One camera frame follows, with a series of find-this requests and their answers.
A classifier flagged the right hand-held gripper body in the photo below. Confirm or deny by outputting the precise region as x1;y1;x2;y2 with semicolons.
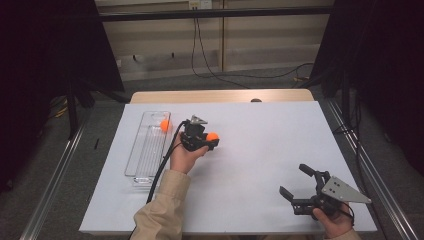
291;170;373;220

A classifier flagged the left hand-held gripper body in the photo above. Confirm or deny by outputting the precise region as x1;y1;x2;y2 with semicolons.
180;114;216;153

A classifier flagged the clear plastic tray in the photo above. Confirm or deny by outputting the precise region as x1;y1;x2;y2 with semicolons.
124;110;174;188

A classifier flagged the person's left hand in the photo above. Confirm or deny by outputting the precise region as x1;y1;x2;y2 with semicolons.
169;131;209;175

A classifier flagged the person's right hand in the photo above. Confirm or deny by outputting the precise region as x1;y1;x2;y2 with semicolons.
312;203;355;239

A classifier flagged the white board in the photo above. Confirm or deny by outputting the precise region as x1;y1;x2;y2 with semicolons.
78;101;378;234

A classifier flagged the wooden table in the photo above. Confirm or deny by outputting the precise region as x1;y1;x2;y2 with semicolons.
129;88;315;104

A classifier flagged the black horizontal bar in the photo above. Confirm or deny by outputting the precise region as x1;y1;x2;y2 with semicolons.
98;5;334;23

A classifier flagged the black curtain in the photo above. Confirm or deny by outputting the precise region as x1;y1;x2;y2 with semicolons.
0;0;125;194
309;0;424;178

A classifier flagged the right hand-held gripper black cable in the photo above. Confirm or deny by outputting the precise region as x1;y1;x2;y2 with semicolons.
341;202;356;228

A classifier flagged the hand-held gripper black cable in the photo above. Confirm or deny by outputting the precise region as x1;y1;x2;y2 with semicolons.
128;120;189;240
341;202;356;228

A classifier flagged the left hand-held gripper black cable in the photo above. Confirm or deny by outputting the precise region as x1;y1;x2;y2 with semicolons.
128;120;189;240

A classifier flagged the black floor cable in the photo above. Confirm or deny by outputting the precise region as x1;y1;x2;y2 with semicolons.
333;96;368;198

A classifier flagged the metal floor rail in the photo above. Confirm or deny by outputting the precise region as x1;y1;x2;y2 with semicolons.
328;99;419;240
19;123;88;240

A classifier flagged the black hanging cable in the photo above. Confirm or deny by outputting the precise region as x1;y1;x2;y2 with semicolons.
190;18;314;80
195;18;251;90

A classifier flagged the white wall socket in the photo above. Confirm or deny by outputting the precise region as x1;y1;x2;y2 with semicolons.
188;0;213;10

